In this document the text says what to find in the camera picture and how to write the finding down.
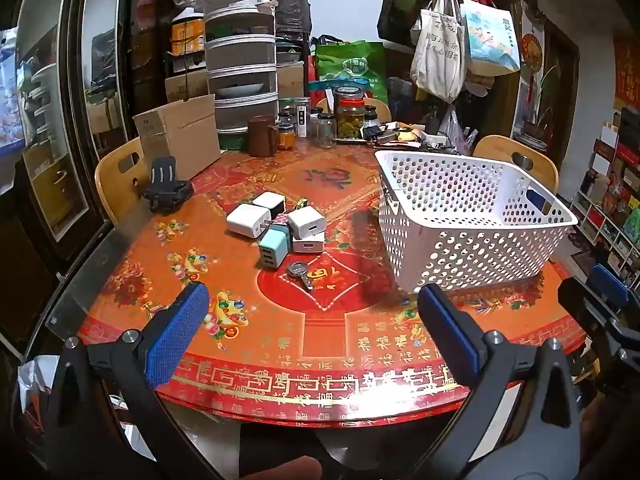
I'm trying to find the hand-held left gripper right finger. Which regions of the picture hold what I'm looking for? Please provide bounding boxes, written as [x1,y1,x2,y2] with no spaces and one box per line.
[410,284,586,480]

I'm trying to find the white perforated plastic basket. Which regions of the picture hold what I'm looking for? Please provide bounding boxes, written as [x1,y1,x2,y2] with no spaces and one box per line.
[374,149,579,295]

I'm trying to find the empty glass jar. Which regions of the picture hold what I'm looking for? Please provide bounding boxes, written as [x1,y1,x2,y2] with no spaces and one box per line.
[316,112,337,148]

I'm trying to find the glass jar of pickles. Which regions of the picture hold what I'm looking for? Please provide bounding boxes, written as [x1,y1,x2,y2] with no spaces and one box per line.
[335,86,367,141]

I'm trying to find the grey stacked drawer tower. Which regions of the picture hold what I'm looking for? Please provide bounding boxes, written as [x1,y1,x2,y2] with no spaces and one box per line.
[204,0,280,137]

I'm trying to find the brown cardboard carton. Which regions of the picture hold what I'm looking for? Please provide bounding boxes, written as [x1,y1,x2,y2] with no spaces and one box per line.
[165,67,211,103]

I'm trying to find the white charger with black face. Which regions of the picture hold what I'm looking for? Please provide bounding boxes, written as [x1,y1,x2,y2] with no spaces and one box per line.
[251,192,286,217]

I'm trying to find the white cubby shelf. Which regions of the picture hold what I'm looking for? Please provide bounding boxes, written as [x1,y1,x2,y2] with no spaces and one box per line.
[570,105,640,281]

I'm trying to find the orange lidded container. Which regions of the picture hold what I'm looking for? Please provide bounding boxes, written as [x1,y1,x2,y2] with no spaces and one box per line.
[171,12,206,56]

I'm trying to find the teal multi-port charger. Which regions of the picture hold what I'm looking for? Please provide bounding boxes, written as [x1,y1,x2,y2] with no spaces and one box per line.
[258,230,292,271]

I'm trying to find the red wall poster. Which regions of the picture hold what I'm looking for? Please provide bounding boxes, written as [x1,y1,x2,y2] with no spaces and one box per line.
[612,35,640,111]

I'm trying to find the potted plant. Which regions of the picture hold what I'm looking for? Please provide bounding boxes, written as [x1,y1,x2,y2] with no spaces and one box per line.
[525,67,562,141]

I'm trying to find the black plastic bag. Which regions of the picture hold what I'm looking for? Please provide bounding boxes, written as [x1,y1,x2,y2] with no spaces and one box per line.
[270,0,312,36]

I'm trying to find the black phone stand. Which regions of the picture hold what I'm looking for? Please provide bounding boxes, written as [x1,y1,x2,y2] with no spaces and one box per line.
[141,156,195,213]

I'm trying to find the white cube charger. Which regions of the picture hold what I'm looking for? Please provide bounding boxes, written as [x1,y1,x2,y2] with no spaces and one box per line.
[287,207,326,239]

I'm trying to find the brown lidded canister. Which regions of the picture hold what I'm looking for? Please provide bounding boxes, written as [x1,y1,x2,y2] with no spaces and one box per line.
[248,115,281,157]

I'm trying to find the clear plastic bag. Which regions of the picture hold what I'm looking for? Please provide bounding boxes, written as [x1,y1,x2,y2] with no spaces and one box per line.
[440,105,473,156]

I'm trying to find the beige canvas tote bag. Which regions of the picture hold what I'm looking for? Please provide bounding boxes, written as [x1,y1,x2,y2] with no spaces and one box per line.
[410,7,466,103]

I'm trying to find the white charger with prongs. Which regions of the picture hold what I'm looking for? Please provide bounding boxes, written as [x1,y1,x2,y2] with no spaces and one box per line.
[226,203,273,239]

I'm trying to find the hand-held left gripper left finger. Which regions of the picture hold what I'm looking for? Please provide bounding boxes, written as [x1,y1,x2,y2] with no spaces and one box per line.
[45,281,221,480]

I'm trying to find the blue illustrated paper bag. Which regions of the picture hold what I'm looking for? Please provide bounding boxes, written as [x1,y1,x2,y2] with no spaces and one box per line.
[460,0,521,77]

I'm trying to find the dark mirrored cabinet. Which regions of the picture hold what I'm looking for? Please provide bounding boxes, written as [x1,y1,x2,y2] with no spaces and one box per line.
[15,0,136,258]

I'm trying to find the open cardboard box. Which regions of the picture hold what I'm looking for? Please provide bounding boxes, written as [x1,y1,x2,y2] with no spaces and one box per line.
[132,94,222,181]

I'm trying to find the green shopping bag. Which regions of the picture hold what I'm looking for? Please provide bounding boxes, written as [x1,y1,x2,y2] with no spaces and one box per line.
[314,40,388,103]

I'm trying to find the silver key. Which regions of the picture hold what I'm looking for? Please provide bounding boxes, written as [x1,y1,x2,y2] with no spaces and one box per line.
[286,260,316,291]

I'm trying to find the round red wall ornament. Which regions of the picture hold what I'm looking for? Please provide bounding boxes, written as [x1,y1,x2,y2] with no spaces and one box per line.
[520,34,543,71]

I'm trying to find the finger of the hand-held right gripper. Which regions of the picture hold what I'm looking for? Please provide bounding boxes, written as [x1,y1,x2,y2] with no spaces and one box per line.
[587,263,632,312]
[557,277,640,356]

